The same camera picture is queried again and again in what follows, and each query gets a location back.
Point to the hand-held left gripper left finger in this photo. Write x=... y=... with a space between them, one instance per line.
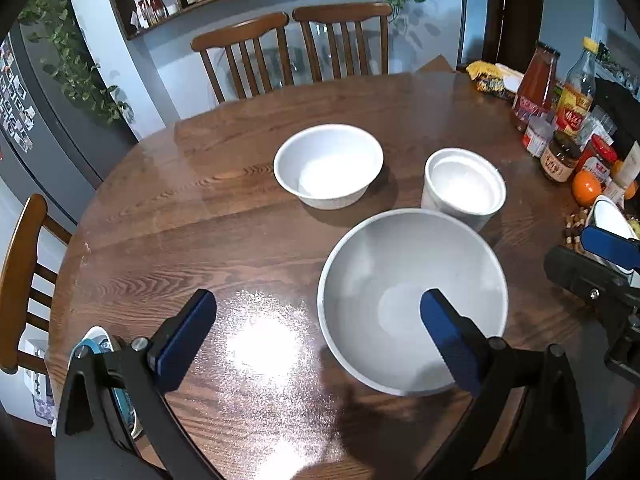
x=185 y=340

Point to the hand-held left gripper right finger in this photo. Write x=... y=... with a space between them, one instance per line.
x=450 y=345

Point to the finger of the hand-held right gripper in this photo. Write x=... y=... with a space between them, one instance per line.
x=610 y=250
x=575 y=275

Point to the large white bowl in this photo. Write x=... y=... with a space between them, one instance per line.
x=380 y=260

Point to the small white straight-sided bowl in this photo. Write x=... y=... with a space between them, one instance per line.
x=465 y=185

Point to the medium white bowl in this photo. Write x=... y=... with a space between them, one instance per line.
x=325 y=170

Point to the small white dish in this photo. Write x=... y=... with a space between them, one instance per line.
x=607 y=215

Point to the tray of nuts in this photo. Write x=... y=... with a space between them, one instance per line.
x=575 y=227

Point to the orange fruit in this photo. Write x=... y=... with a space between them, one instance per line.
x=618 y=169
x=586 y=189

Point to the red-lidded jar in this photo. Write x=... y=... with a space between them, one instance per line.
x=597 y=157

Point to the brown sauce jar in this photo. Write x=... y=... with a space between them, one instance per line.
x=559 y=157

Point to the small white-lidded jar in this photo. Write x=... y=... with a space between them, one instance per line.
x=537 y=137

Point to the yellow-capped oil bottle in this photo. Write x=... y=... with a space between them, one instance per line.
x=577 y=105

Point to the pile of boxes and paper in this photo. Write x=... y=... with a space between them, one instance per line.
x=37 y=385

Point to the red sauce bottle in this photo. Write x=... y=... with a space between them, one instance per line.
x=537 y=85

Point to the wooden chair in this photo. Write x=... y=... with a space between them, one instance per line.
x=240 y=32
x=22 y=260
x=345 y=12

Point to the yellow snack packet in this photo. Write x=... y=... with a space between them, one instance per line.
x=492 y=80

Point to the grey refrigerator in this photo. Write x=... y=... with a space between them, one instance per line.
x=55 y=150

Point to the dark brown door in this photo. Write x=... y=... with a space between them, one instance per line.
x=510 y=10

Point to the group of fridge photo magnets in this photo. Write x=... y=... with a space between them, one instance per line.
x=15 y=100

